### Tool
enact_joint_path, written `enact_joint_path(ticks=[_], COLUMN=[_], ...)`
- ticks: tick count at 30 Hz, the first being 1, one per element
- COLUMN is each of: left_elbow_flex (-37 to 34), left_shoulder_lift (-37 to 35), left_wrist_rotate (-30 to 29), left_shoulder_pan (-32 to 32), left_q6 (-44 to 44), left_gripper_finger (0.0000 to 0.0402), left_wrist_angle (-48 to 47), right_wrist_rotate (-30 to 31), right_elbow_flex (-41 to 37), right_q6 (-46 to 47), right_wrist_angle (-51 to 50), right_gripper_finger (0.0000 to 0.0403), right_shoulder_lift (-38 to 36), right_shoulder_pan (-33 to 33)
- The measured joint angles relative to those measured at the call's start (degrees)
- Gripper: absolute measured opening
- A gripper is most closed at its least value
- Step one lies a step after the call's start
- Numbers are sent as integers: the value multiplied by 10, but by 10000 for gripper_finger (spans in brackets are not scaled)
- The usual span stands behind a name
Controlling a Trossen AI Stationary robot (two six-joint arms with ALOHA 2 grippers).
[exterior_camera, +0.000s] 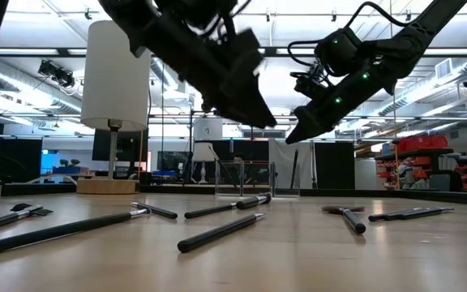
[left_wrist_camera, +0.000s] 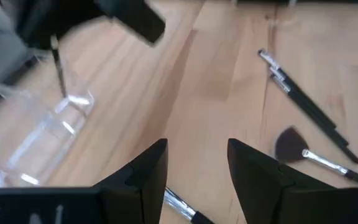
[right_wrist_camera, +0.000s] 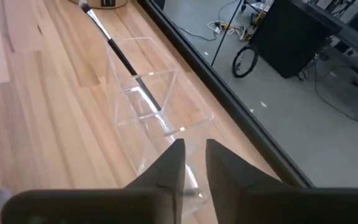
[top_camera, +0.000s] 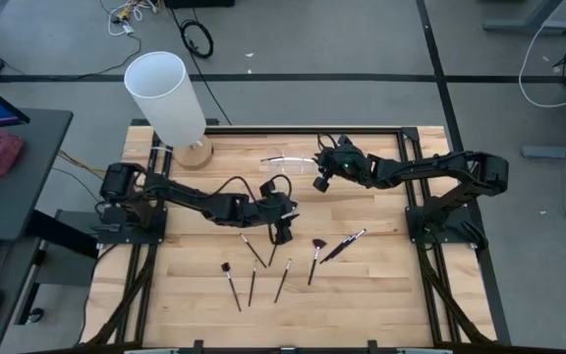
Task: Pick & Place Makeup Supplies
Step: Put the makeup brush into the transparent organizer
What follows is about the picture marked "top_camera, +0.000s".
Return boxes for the black box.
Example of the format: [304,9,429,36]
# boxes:
[163,0,237,10]

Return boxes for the white floor cable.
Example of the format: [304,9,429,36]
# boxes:
[517,22,566,109]

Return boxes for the white shade wooden lamp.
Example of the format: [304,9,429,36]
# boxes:
[123,50,215,172]

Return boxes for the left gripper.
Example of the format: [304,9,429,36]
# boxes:
[255,180,300,246]

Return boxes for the white and yellow cable bundle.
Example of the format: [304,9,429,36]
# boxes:
[98,0,161,38]

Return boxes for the black desk leg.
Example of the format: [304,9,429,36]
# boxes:
[15,208,101,326]

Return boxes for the small stubby-head makeup brush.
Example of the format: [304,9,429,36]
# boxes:
[220,262,243,314]

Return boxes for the coiled black cable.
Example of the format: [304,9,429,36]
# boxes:
[178,18,215,60]

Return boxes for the black aluminium table frame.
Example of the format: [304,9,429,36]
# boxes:
[80,117,513,354]

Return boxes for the pair of dark brushes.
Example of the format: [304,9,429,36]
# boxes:
[329,227,368,259]

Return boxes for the grey desk foot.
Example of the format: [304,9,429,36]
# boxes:
[521,105,566,162]
[482,0,566,36]

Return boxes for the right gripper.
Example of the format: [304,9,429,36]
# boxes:
[313,136,370,193]

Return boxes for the black side desk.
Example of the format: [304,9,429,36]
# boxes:
[0,108,75,242]

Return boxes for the black fan makeup brush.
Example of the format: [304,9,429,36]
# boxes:
[307,238,328,287]

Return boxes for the clear acrylic brush holder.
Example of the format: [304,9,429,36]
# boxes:
[261,153,320,176]

